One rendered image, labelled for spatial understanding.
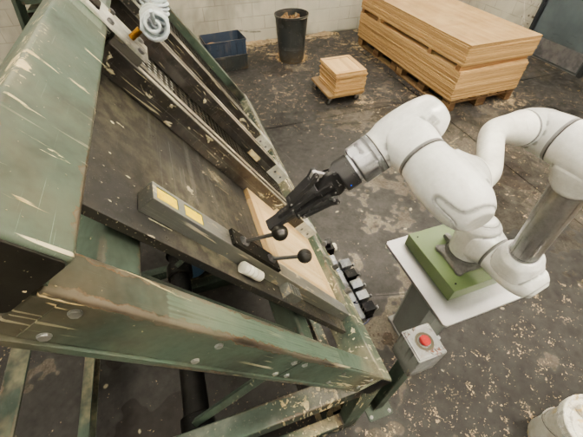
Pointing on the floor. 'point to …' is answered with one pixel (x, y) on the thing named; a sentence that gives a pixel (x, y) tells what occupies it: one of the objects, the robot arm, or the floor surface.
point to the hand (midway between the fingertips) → (280, 218)
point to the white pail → (560, 420)
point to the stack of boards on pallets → (448, 48)
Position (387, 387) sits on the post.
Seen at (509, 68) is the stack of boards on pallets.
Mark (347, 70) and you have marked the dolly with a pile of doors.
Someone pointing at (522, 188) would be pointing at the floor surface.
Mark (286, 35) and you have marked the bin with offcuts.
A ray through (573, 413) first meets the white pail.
